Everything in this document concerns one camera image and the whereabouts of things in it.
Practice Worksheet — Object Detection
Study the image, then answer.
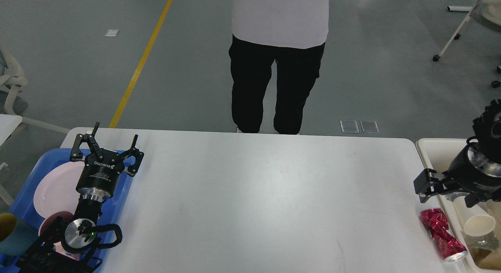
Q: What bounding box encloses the clear floor plate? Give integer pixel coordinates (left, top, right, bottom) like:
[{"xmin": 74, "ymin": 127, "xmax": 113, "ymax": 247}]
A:
[{"xmin": 340, "ymin": 120, "xmax": 380, "ymax": 134}]

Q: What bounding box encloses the white side table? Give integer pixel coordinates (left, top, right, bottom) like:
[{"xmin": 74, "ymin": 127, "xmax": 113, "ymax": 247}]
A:
[{"xmin": 0, "ymin": 114, "xmax": 23, "ymax": 206}]

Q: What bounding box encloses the teal green mug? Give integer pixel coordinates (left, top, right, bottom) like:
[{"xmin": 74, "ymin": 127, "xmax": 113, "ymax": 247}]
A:
[{"xmin": 0, "ymin": 212, "xmax": 39, "ymax": 268}]

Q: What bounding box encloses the person in black trousers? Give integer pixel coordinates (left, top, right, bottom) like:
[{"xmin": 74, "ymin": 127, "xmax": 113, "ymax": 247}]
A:
[{"xmin": 229, "ymin": 0, "xmax": 330, "ymax": 134}]

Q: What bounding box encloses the white paper cup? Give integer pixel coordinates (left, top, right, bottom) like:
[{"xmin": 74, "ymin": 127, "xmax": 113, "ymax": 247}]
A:
[{"xmin": 452, "ymin": 196, "xmax": 496, "ymax": 236}]

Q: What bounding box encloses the red soda can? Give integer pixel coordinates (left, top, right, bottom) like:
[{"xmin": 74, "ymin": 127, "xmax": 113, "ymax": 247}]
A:
[{"xmin": 419, "ymin": 208, "xmax": 469, "ymax": 262}]

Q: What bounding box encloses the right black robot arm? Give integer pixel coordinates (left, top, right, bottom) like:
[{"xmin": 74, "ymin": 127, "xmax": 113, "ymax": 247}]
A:
[{"xmin": 413, "ymin": 99, "xmax": 501, "ymax": 208}]

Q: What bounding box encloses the brown paper bag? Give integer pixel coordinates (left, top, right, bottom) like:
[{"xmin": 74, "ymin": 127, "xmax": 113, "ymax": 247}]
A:
[{"xmin": 471, "ymin": 201, "xmax": 501, "ymax": 272}]

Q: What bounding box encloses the beige plastic bin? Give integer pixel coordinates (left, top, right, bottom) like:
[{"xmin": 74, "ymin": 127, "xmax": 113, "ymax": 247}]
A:
[{"xmin": 416, "ymin": 138, "xmax": 498, "ymax": 273}]

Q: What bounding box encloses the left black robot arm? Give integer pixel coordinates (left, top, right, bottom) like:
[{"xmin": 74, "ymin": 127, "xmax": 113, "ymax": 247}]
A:
[{"xmin": 16, "ymin": 123, "xmax": 144, "ymax": 273}]

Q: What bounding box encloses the pink plate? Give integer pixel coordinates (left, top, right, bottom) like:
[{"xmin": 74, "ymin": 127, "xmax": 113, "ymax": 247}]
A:
[{"xmin": 33, "ymin": 162, "xmax": 84, "ymax": 218}]

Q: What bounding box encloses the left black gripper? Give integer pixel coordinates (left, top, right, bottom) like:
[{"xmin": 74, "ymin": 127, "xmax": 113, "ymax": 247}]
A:
[{"xmin": 70, "ymin": 122, "xmax": 144, "ymax": 203}]

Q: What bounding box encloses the aluminium foil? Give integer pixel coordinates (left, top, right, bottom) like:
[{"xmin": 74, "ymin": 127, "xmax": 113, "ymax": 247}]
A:
[{"xmin": 445, "ymin": 192, "xmax": 500, "ymax": 251}]

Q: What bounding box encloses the pink mug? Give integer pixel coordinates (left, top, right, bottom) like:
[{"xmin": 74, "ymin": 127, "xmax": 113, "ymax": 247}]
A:
[{"xmin": 38, "ymin": 211, "xmax": 81, "ymax": 262}]

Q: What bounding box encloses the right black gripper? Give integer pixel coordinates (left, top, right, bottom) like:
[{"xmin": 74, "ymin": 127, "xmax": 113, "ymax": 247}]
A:
[{"xmin": 413, "ymin": 146, "xmax": 501, "ymax": 208}]

